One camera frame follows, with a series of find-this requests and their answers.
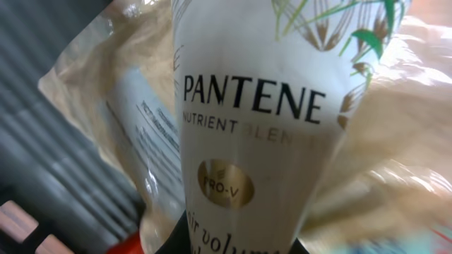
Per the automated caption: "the white Pantene tube gold cap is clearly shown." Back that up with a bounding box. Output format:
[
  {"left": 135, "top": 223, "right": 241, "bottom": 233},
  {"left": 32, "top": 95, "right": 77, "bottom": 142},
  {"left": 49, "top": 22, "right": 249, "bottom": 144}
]
[{"left": 172, "top": 0, "right": 410, "bottom": 253}]

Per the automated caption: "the clear beige zip pouch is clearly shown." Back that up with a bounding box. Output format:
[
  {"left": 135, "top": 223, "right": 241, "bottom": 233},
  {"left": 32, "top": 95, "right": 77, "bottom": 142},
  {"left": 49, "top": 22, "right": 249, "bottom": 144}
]
[{"left": 38, "top": 1, "right": 451, "bottom": 253}]

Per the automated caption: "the teal wipes packet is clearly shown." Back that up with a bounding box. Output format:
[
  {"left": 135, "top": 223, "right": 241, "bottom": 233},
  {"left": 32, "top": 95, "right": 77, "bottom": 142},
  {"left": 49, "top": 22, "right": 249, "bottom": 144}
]
[{"left": 332, "top": 224, "right": 451, "bottom": 254}]

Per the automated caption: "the red snack package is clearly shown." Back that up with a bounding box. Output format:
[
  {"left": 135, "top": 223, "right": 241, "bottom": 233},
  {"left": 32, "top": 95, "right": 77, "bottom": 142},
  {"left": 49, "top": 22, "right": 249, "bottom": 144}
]
[{"left": 106, "top": 231, "right": 144, "bottom": 254}]

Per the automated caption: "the dark grey plastic basket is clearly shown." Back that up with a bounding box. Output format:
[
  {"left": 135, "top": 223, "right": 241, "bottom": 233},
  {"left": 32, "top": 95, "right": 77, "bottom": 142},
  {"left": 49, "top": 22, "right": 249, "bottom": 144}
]
[{"left": 1, "top": 0, "right": 143, "bottom": 253}]

